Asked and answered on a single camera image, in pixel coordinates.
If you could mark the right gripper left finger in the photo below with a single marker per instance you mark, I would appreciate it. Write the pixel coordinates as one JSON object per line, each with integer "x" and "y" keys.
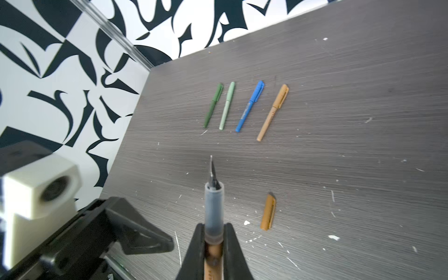
{"x": 193, "y": 265}

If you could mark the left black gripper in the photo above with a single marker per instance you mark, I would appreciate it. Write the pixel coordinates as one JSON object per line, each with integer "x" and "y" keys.
{"x": 75, "y": 251}

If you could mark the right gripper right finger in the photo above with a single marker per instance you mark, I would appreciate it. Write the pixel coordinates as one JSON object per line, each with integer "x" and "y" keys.
{"x": 235, "y": 265}

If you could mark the tan pen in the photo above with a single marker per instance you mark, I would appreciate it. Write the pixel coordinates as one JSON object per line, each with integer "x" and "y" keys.
{"x": 278, "y": 102}
{"x": 213, "y": 226}

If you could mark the green pen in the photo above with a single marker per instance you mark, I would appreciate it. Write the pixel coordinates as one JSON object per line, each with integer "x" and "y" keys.
{"x": 213, "y": 103}
{"x": 229, "y": 97}

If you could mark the blue pen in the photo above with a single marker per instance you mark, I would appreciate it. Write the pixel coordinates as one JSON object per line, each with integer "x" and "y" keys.
{"x": 254, "y": 98}

